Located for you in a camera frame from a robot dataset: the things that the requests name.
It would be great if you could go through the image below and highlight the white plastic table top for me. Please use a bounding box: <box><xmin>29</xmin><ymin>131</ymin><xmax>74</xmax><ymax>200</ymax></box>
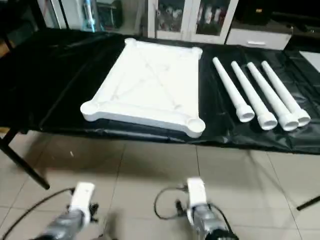
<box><xmin>80</xmin><ymin>37</ymin><xmax>206</xmax><ymax>139</ymax></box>

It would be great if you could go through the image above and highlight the white plastic table leg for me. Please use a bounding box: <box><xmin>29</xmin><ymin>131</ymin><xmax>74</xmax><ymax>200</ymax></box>
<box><xmin>212</xmin><ymin>57</ymin><xmax>256</xmax><ymax>123</ymax></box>
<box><xmin>246</xmin><ymin>62</ymin><xmax>300</xmax><ymax>132</ymax></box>
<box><xmin>231</xmin><ymin>61</ymin><xmax>279</xmax><ymax>131</ymax></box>
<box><xmin>260</xmin><ymin>60</ymin><xmax>311</xmax><ymax>127</ymax></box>

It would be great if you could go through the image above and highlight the white glass door cabinet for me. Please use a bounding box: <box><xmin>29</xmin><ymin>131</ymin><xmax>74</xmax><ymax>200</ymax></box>
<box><xmin>147</xmin><ymin>0</ymin><xmax>239</xmax><ymax>44</ymax></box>

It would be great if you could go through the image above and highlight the black table mat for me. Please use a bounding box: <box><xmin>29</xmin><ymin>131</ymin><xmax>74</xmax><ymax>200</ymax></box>
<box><xmin>0</xmin><ymin>27</ymin><xmax>320</xmax><ymax>154</ymax></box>

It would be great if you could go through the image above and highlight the blue plastic stool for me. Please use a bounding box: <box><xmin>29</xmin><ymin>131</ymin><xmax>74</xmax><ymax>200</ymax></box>
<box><xmin>82</xmin><ymin>0</ymin><xmax>99</xmax><ymax>32</ymax></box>

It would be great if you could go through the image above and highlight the white drawer unit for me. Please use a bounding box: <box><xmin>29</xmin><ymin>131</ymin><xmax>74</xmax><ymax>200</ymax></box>
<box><xmin>226</xmin><ymin>27</ymin><xmax>294</xmax><ymax>51</ymax></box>

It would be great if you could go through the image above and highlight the black metal table leg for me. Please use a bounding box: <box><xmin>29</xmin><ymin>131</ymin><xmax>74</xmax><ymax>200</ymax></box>
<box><xmin>0</xmin><ymin>134</ymin><xmax>51</xmax><ymax>191</ymax></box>
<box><xmin>296</xmin><ymin>195</ymin><xmax>320</xmax><ymax>212</ymax></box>

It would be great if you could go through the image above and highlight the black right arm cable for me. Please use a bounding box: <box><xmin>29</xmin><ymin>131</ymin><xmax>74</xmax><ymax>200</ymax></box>
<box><xmin>153</xmin><ymin>185</ymin><xmax>192</xmax><ymax>221</ymax></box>

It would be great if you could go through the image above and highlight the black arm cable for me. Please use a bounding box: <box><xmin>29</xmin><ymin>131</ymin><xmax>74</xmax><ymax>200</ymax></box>
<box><xmin>0</xmin><ymin>187</ymin><xmax>77</xmax><ymax>240</ymax></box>
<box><xmin>153</xmin><ymin>185</ymin><xmax>192</xmax><ymax>221</ymax></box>

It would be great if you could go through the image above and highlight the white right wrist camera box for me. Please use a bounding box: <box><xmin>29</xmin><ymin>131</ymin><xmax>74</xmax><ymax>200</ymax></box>
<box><xmin>186</xmin><ymin>177</ymin><xmax>207</xmax><ymax>224</ymax></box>

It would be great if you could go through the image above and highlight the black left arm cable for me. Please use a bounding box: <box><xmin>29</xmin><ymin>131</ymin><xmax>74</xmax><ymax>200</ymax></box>
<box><xmin>0</xmin><ymin>187</ymin><xmax>77</xmax><ymax>240</ymax></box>

